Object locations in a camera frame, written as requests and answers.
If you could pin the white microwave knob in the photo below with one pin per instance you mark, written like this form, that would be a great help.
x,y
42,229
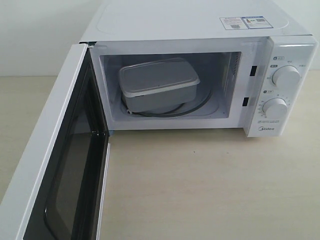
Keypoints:
x,y
275,108
286,76

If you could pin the white instruction sticker label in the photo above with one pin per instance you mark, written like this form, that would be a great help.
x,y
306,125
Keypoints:
x,y
245,23

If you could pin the grey lidded food container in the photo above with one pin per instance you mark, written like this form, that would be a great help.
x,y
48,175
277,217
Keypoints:
x,y
158,84

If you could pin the white microwave door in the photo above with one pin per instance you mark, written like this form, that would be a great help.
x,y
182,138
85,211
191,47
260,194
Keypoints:
x,y
57,189

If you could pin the upper white microwave knob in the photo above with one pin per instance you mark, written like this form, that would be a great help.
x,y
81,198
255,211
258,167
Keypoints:
x,y
286,76

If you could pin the lower white microwave knob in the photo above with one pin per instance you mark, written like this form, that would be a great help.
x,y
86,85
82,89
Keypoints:
x,y
275,108

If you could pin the white Midea microwave oven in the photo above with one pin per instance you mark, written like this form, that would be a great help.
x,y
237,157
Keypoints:
x,y
236,65

